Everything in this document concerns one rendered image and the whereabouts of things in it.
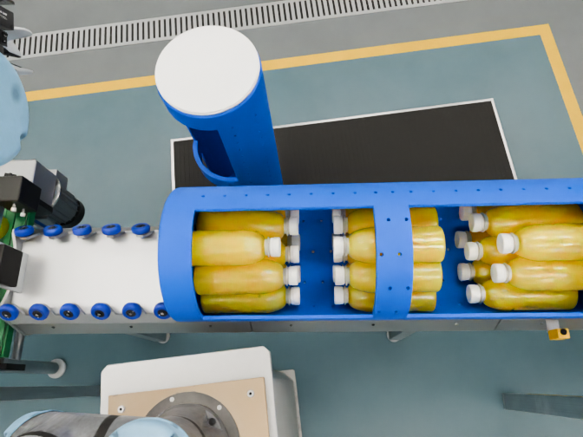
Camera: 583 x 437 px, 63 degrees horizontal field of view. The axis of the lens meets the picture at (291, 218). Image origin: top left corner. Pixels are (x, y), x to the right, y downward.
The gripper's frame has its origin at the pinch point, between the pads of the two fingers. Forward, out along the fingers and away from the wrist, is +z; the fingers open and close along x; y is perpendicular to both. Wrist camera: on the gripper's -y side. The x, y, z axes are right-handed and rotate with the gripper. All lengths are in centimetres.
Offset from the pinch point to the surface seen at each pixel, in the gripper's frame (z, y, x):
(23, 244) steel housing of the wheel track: 60, -39, -31
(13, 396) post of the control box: 75, -54, -80
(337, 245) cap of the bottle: 36, 41, -26
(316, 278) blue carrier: 55, 37, -37
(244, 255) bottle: 33.6, 23.3, -28.3
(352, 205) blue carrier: 34, 44, -18
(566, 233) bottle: 36, 83, -23
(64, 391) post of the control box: 103, -54, -91
